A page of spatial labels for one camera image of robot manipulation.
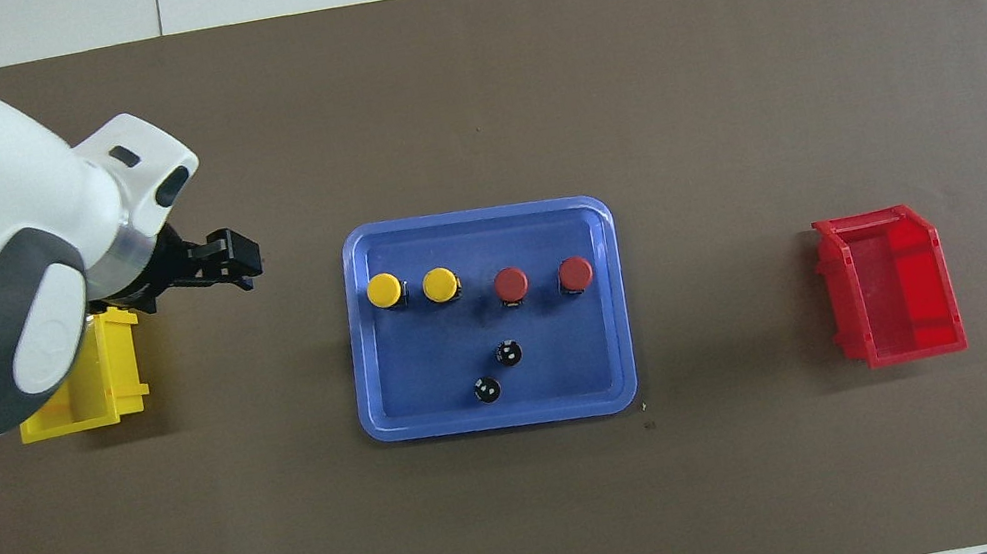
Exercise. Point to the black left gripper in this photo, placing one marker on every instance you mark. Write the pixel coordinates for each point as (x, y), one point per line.
(172, 268)

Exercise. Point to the yellow push button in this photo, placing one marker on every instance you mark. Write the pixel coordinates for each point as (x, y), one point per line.
(440, 284)
(383, 289)

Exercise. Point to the red push button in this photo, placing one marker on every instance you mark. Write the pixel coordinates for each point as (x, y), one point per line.
(511, 284)
(574, 273)

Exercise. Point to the blue plastic tray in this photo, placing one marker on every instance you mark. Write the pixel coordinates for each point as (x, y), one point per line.
(570, 365)

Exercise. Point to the yellow plastic bin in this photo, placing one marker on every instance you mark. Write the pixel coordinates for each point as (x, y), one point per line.
(120, 373)

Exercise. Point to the red plastic bin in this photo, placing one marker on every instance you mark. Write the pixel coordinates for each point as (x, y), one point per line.
(921, 283)

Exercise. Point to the black cylindrical knob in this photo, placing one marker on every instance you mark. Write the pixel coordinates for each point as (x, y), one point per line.
(508, 353)
(487, 390)

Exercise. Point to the brown paper table mat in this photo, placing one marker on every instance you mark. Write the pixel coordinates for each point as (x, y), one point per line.
(693, 485)

